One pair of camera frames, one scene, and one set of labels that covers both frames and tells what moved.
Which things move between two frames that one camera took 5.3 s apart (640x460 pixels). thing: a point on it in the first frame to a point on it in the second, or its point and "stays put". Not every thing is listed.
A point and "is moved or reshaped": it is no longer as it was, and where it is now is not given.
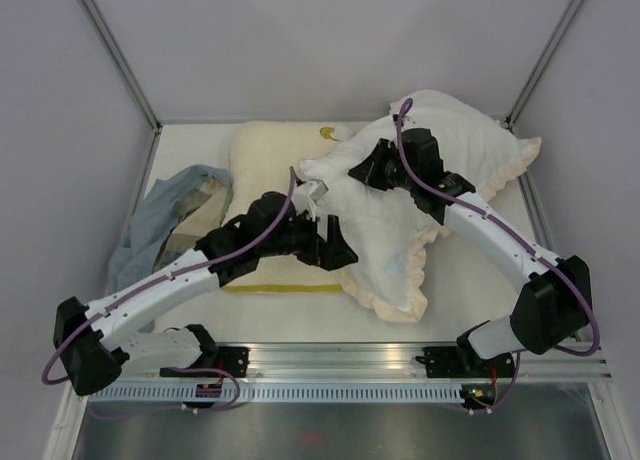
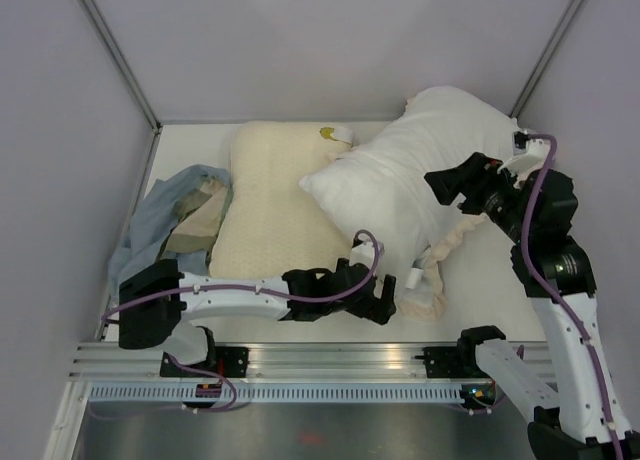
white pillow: [386, 227] is moved or reshaped
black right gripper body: [387, 170] to [489, 181]
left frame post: [97, 16] stays put
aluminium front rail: [366, 362] stays put
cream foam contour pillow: [262, 153] stays put
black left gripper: [330, 254] to [378, 309]
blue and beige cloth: [173, 215] stays put
